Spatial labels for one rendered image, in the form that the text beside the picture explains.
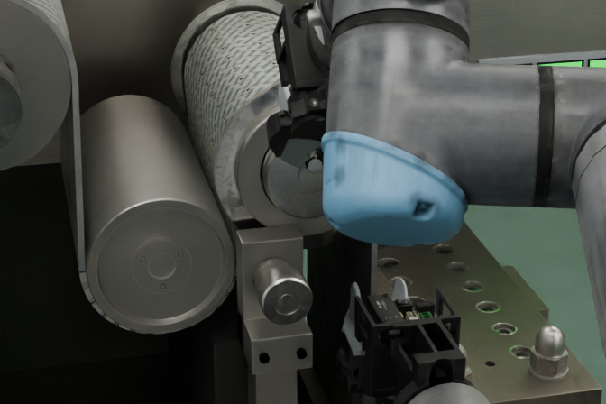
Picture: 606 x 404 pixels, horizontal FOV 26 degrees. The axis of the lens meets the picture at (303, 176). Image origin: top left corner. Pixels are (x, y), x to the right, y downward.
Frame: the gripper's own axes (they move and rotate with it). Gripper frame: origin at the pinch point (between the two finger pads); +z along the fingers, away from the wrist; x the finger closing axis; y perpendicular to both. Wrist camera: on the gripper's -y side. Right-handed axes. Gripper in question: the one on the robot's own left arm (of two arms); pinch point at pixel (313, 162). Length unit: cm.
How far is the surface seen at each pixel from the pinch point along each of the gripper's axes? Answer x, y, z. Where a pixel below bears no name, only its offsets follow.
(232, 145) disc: 5.5, 2.9, 3.1
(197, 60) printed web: 5.1, 16.2, 18.0
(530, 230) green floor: -123, 53, 263
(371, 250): -6.2, -4.9, 10.3
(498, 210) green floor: -119, 63, 275
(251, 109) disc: 4.0, 5.2, 1.3
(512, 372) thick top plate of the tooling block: -19.6, -15.6, 19.0
